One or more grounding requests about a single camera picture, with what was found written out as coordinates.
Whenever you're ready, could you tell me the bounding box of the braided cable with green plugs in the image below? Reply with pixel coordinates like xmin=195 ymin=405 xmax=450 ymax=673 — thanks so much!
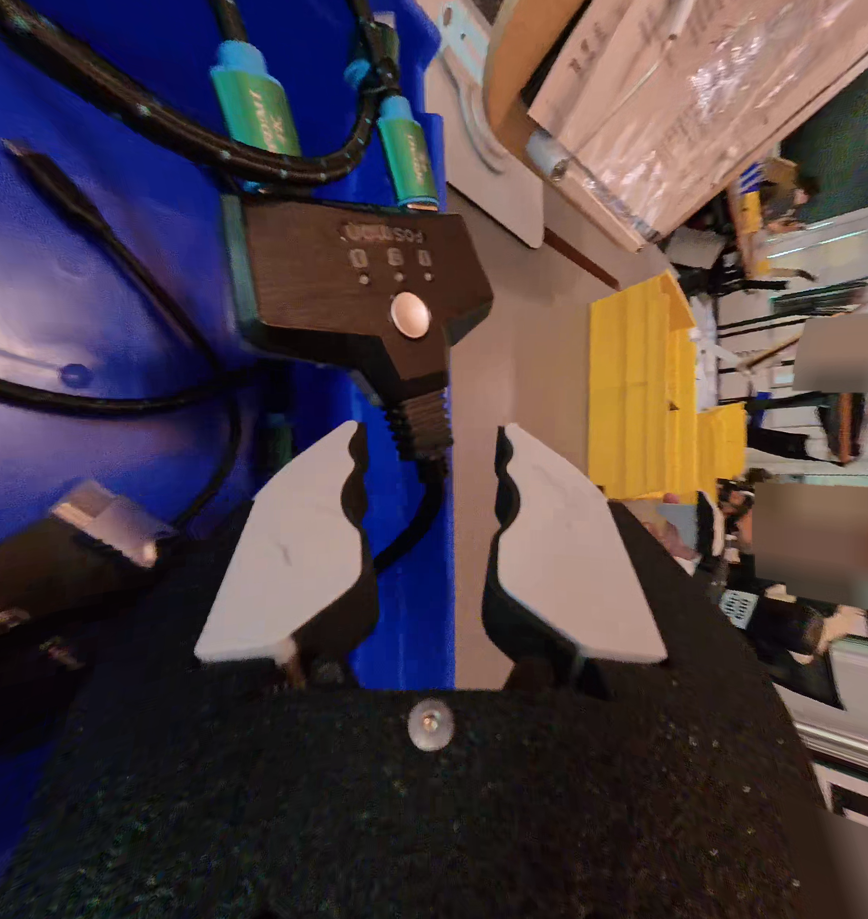
xmin=0 ymin=0 xmax=444 ymax=214

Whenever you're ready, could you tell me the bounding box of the blue plastic bin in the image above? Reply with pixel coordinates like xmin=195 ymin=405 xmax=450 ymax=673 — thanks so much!
xmin=0 ymin=0 xmax=456 ymax=919

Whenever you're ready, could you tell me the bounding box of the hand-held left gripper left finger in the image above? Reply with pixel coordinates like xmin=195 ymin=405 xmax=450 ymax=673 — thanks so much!
xmin=193 ymin=420 xmax=379 ymax=666

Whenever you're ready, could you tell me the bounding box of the wooden document stand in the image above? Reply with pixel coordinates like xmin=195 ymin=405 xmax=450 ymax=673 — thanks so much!
xmin=423 ymin=0 xmax=868 ymax=254

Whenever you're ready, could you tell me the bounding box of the black hdmi switch box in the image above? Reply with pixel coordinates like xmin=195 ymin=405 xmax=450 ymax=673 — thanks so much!
xmin=222 ymin=194 xmax=494 ymax=575

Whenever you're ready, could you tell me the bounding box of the thin black usb cable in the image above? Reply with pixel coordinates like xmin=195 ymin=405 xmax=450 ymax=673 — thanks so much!
xmin=2 ymin=136 xmax=227 ymax=378

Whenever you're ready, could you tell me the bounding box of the laminated instruction sheet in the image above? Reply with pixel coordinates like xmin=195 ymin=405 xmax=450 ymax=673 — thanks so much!
xmin=527 ymin=0 xmax=868 ymax=251

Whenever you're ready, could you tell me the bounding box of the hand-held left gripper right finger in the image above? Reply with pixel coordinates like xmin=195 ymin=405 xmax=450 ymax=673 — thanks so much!
xmin=482 ymin=424 xmax=669 ymax=673

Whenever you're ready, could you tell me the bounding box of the yellow plastic bin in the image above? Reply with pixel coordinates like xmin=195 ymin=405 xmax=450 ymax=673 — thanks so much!
xmin=695 ymin=401 xmax=750 ymax=505
xmin=588 ymin=271 xmax=699 ymax=502

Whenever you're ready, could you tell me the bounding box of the black hdmi cable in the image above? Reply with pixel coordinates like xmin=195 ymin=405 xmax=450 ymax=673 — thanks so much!
xmin=0 ymin=366 xmax=280 ymax=762

